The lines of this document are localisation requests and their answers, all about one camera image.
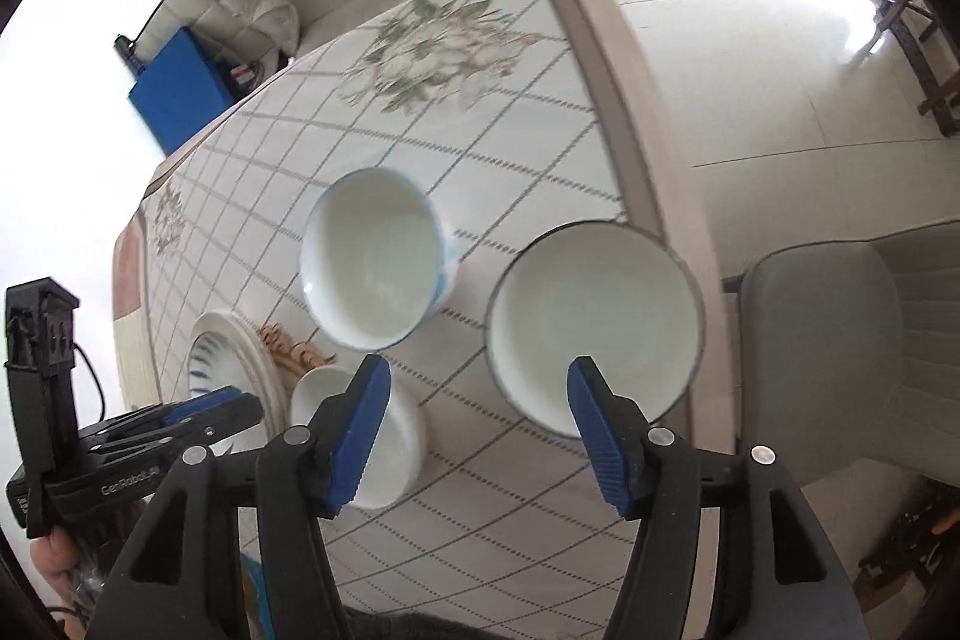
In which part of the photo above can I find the white plate with blue leaves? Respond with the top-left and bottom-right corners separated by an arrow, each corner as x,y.
187,333 -> 257,398

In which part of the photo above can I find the white plate with pink flowers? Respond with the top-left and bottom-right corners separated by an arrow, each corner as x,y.
190,310 -> 290,455

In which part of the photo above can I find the person's left hand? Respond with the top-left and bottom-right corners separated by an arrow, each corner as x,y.
29,526 -> 104,619

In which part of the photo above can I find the white bowl with red flower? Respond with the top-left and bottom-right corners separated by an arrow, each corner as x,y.
290,365 -> 427,512

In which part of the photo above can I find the white bowl with dark rim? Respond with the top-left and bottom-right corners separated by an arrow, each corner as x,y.
485,221 -> 706,438

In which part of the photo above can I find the white bowl with coloured dots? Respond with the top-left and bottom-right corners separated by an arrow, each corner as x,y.
299,167 -> 459,353

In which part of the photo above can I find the grey upholstered chair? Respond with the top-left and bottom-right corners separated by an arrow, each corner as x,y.
732,221 -> 958,486

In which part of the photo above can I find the blue board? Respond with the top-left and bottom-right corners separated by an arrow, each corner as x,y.
128,28 -> 239,156

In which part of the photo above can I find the floral checked tablecloth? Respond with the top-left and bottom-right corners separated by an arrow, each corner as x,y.
110,0 -> 740,640

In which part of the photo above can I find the cream leather sofa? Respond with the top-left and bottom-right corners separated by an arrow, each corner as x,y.
114,0 -> 405,80

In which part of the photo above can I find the dark wooden furniture frame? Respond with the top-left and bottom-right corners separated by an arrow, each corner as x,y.
763,0 -> 960,140

